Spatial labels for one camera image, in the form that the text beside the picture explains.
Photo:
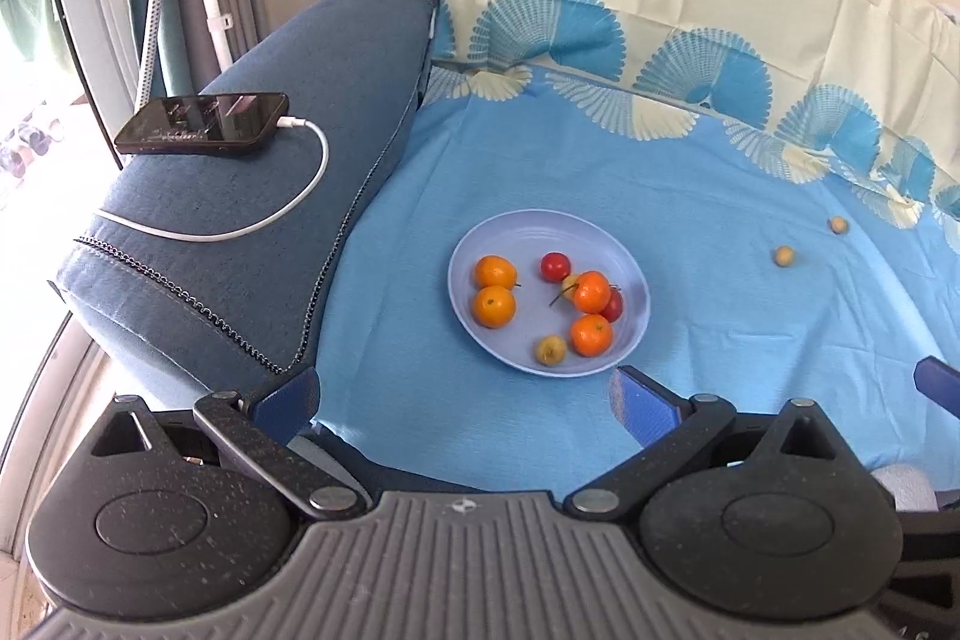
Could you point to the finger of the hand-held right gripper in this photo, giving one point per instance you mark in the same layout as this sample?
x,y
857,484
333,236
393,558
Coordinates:
x,y
937,383

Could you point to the black smartphone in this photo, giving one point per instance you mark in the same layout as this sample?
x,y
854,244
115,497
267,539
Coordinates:
x,y
202,123

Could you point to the blue fan-print sheet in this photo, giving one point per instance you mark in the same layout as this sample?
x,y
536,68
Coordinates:
x,y
675,183

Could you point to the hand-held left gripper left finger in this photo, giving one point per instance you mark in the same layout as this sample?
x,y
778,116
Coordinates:
x,y
289,401

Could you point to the small orange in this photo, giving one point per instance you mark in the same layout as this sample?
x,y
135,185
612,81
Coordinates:
x,y
592,292
591,335
493,308
495,272

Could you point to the red cherry tomato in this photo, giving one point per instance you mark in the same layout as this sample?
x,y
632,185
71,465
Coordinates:
x,y
556,266
615,308

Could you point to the grey cloth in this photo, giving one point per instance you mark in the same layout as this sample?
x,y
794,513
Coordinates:
x,y
907,486

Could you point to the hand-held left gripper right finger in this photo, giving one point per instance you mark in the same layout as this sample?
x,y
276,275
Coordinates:
x,y
643,404

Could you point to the blue sofa armrest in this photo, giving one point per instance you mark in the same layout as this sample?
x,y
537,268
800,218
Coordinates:
x,y
225,280

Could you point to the light blue plate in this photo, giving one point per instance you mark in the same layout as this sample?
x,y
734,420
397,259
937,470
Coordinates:
x,y
525,239

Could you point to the yellow longan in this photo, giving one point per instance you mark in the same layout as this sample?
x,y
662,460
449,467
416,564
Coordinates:
x,y
784,256
838,225
551,350
568,283

